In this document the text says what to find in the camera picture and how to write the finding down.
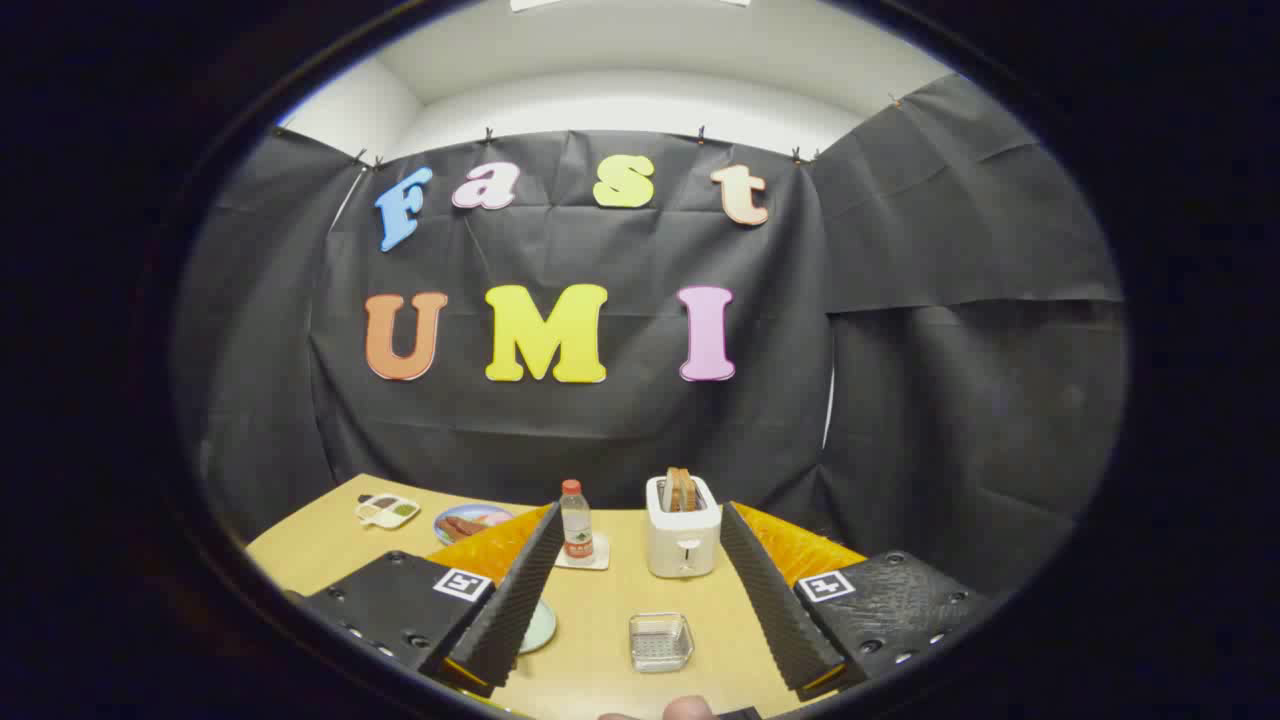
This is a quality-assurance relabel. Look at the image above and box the clear glass container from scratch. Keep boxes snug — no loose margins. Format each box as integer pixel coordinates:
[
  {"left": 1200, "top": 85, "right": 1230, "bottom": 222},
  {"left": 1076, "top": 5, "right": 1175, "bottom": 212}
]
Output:
[{"left": 628, "top": 612, "right": 695, "bottom": 673}]

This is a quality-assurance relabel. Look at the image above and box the white square coaster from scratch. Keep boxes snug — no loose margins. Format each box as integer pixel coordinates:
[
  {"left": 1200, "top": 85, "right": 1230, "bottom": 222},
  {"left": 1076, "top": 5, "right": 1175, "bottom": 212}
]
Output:
[{"left": 553, "top": 532, "right": 611, "bottom": 572}]

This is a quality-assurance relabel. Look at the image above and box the pale green plate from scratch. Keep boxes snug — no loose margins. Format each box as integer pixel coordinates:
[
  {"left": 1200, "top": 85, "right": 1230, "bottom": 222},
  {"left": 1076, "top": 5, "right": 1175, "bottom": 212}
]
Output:
[{"left": 520, "top": 598, "right": 558, "bottom": 656}]

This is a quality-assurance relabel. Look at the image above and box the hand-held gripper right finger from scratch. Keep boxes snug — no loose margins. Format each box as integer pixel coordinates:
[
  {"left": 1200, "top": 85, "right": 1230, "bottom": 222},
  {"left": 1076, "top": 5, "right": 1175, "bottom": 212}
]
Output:
[{"left": 720, "top": 500, "right": 996, "bottom": 701}]

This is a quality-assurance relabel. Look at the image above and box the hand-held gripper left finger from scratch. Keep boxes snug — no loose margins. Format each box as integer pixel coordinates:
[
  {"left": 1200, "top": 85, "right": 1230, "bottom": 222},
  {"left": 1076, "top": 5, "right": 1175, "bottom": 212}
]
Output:
[{"left": 283, "top": 502, "right": 567, "bottom": 699}]

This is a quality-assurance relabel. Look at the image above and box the clear bottle with red cap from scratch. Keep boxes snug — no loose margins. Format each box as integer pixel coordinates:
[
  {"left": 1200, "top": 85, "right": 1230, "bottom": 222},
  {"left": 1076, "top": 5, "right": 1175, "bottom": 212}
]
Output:
[{"left": 559, "top": 479, "right": 595, "bottom": 564}]

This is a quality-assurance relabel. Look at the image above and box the white toaster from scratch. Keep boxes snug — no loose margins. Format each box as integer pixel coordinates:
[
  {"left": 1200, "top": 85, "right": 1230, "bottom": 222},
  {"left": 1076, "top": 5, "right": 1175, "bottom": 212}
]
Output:
[{"left": 645, "top": 470, "right": 723, "bottom": 579}]

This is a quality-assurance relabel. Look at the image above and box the blue food plate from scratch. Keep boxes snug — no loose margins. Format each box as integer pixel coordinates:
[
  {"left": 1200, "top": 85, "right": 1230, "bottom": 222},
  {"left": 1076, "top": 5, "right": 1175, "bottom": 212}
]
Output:
[{"left": 432, "top": 504, "right": 516, "bottom": 546}]

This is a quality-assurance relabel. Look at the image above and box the white divided sauce dish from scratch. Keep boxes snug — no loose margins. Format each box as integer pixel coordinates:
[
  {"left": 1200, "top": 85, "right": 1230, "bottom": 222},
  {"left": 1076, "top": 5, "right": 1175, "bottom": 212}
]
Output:
[{"left": 355, "top": 493, "right": 421, "bottom": 529}]

